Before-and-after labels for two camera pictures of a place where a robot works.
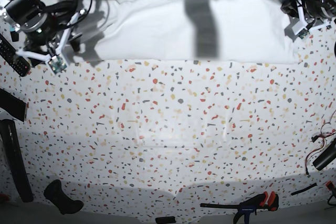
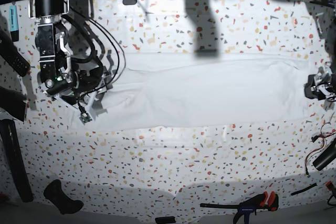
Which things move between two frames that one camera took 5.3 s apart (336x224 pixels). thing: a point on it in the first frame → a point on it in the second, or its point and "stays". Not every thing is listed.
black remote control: [20, 65] stays
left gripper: [41, 45] → [81, 89]
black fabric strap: [13, 105] stays
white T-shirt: [164, 21] → [149, 91]
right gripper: [300, 4] → [321, 85]
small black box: [165, 220] stays
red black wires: [323, 135] stays
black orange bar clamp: [264, 200] stays
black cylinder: [326, 157] stays
